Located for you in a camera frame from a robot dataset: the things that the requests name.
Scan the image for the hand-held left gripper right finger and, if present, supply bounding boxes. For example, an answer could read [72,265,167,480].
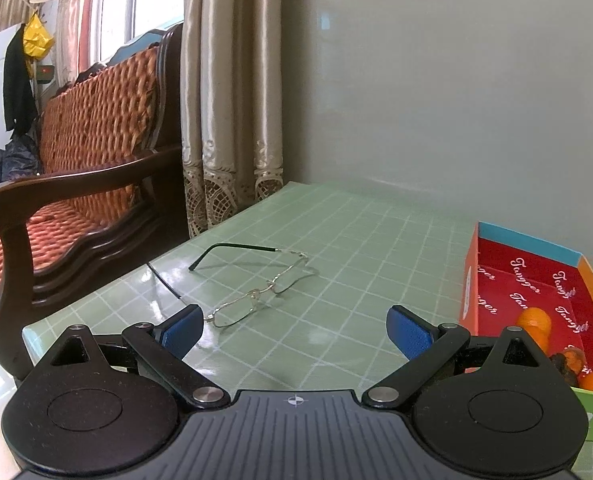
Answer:
[363,305,552,408]

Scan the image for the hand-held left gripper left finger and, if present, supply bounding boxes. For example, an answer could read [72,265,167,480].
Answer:
[41,305,230,411]

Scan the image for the red cardboard box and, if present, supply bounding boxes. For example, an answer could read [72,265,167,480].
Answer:
[459,220,593,443]

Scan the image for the small orange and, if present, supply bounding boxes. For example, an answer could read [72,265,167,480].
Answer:
[519,308,553,352]

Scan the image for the metal-framed eyeglasses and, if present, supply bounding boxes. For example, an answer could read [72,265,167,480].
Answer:
[146,242,321,328]

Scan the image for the green checked tablecloth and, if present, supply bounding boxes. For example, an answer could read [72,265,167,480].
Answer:
[21,182,593,480]

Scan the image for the dark brown fruit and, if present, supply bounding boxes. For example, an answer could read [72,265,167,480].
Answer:
[550,346,588,377]

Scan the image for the dark wooden sofa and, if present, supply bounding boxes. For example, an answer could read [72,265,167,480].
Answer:
[0,22,186,382]

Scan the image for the orange woven sofa cushion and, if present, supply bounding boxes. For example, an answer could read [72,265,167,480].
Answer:
[0,47,160,301]

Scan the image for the dark clothes pile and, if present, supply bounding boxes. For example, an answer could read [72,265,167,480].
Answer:
[0,132,45,187]

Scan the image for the beige satin curtain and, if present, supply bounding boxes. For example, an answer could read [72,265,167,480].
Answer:
[179,0,284,241]

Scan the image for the black coat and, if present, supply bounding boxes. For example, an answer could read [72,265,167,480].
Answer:
[2,25,40,133]

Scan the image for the yellow bag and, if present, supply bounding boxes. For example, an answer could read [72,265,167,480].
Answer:
[22,12,55,59]

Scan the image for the pink sheer curtain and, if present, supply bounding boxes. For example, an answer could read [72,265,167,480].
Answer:
[54,0,102,88]

